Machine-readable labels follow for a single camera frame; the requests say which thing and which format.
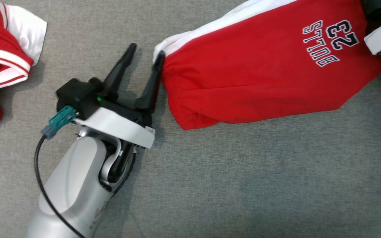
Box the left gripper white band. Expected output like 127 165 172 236
73 43 165 195

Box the black camera cable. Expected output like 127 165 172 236
34 134 86 238

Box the teal cable connector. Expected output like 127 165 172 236
41 106 78 139

